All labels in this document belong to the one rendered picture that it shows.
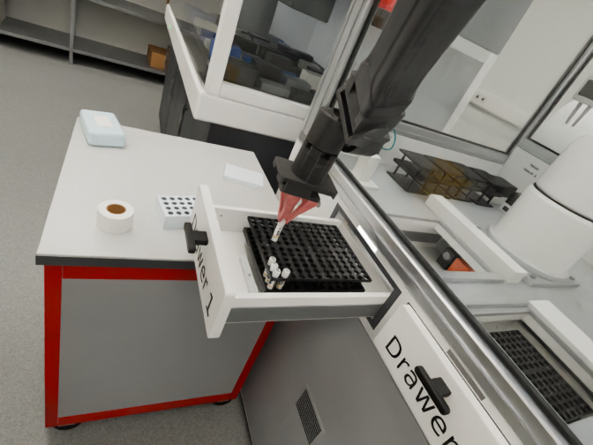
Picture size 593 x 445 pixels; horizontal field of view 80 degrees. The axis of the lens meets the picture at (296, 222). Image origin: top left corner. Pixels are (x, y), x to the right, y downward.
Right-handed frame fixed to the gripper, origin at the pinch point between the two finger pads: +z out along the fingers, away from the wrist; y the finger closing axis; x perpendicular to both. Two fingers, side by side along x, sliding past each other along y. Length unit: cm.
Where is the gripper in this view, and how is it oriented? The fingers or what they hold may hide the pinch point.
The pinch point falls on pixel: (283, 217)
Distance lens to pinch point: 61.4
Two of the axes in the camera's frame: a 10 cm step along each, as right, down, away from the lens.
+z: -4.3, 7.5, 5.1
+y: -8.8, -2.3, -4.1
